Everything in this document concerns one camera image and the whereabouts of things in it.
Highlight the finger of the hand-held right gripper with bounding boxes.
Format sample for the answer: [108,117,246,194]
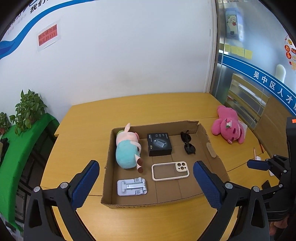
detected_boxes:
[247,159,275,172]
[261,179,286,197]

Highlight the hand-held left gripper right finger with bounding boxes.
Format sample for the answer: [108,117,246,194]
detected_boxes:
[193,161,270,241]

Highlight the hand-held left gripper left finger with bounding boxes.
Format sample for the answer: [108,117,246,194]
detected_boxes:
[23,160,100,241]

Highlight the beige clear phone case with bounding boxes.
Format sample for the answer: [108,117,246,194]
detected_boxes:
[151,161,190,181]

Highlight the brown cardboard box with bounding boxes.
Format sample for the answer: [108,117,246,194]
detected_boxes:
[100,120,230,209]

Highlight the black sunglasses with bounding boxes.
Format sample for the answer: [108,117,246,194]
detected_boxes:
[180,130,196,155]

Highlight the grey folding phone stand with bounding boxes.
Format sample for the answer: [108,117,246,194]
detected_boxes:
[117,176,148,197]

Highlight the pink pig plush toy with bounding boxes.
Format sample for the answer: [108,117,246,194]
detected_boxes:
[115,123,144,173]

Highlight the black product box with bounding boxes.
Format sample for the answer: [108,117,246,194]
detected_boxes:
[147,132,173,157]

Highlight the pink bear plush toy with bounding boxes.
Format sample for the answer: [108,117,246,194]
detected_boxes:
[211,105,245,145]

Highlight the wooden desk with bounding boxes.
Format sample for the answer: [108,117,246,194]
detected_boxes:
[40,92,278,241]

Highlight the black metal rack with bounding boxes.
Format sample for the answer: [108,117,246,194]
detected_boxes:
[16,130,60,223]

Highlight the large potted plant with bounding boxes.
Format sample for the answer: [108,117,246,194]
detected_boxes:
[9,89,48,136]

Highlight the small potted plant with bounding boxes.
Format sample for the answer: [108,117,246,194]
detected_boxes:
[0,112,12,135]

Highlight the row of yellow sticky notes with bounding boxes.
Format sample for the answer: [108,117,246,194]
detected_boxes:
[224,44,252,58]

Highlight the glass partition with blue band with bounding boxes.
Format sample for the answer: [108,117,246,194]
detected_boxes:
[209,0,296,144]

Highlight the cartoon sheep sticker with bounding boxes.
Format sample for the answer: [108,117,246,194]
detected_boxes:
[225,9,243,40]

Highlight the red paper sign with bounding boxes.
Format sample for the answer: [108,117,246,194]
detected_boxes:
[37,24,61,52]

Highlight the blue wave wall decal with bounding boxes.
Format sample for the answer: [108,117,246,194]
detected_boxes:
[0,0,77,61]

